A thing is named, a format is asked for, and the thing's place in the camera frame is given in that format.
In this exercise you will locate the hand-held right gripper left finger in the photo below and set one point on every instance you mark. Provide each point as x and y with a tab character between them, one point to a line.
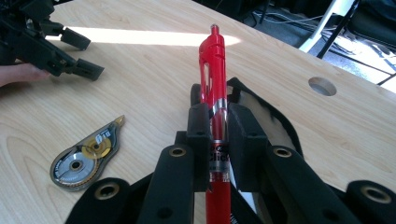
199	149

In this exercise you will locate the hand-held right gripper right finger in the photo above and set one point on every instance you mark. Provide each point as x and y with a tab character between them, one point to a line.
247	149

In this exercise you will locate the black pencil case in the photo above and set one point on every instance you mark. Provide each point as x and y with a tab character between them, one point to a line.
280	124

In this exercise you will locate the red pen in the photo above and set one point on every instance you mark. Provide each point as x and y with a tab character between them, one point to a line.
214	68

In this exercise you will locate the grey correction tape dispenser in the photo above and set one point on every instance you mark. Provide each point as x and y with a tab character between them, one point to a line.
81	161

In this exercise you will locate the white stand leg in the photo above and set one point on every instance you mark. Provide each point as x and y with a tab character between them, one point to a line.
323	25

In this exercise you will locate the black folding chair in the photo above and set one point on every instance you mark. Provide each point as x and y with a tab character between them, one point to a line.
370	21

